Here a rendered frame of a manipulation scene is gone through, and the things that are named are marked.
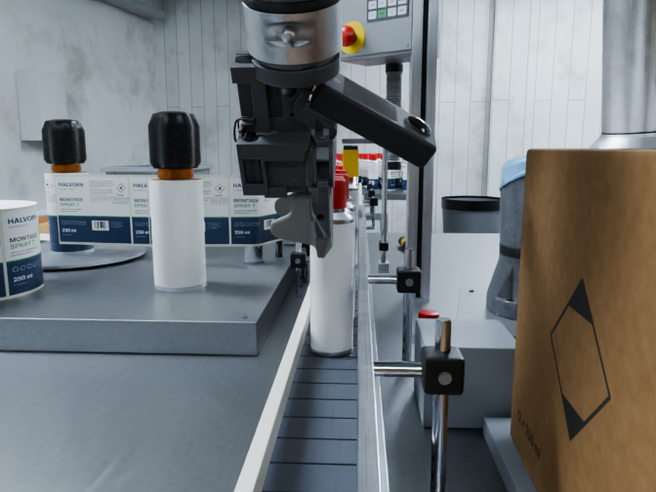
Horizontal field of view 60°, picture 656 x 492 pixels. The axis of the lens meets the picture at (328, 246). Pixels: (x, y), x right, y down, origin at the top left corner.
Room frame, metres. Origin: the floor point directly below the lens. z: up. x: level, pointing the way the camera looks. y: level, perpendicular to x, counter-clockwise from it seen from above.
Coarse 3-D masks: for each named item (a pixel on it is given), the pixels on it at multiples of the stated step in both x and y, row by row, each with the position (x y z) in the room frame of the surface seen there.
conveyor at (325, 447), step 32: (352, 352) 0.65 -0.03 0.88; (320, 384) 0.56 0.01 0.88; (352, 384) 0.56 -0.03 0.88; (288, 416) 0.49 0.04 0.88; (320, 416) 0.49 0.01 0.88; (352, 416) 0.49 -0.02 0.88; (288, 448) 0.43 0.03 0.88; (320, 448) 0.43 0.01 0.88; (352, 448) 0.43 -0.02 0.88; (288, 480) 0.38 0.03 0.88; (320, 480) 0.38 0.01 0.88; (352, 480) 0.38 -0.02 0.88
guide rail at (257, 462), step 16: (304, 304) 0.74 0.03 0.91; (304, 320) 0.66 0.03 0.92; (304, 336) 0.64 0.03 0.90; (288, 352) 0.56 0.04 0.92; (288, 368) 0.51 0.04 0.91; (288, 384) 0.49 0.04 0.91; (272, 400) 0.44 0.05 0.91; (272, 416) 0.42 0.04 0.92; (256, 432) 0.39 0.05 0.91; (272, 432) 0.40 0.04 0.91; (256, 448) 0.37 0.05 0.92; (272, 448) 0.40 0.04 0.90; (256, 464) 0.35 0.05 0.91; (240, 480) 0.33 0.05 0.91; (256, 480) 0.33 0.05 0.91
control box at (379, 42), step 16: (352, 0) 1.14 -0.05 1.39; (352, 16) 1.14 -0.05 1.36; (368, 32) 1.11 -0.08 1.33; (384, 32) 1.09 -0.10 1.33; (400, 32) 1.07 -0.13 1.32; (352, 48) 1.13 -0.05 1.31; (368, 48) 1.11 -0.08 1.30; (384, 48) 1.09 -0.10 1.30; (400, 48) 1.07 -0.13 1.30; (368, 64) 1.21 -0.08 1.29
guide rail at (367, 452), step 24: (360, 240) 0.98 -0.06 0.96; (360, 264) 0.77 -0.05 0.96; (360, 288) 0.64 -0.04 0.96; (360, 312) 0.54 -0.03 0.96; (360, 336) 0.47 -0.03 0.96; (360, 360) 0.41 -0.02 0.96; (360, 384) 0.37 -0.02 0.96; (360, 408) 0.33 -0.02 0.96; (360, 432) 0.30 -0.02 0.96; (360, 456) 0.28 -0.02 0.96; (360, 480) 0.25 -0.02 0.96
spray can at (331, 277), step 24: (336, 192) 0.64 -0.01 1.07; (336, 216) 0.64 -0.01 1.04; (336, 240) 0.64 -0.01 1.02; (312, 264) 0.65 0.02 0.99; (336, 264) 0.64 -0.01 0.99; (312, 288) 0.65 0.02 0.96; (336, 288) 0.64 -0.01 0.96; (312, 312) 0.65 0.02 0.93; (336, 312) 0.64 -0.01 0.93; (312, 336) 0.65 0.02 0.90; (336, 336) 0.64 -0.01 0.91
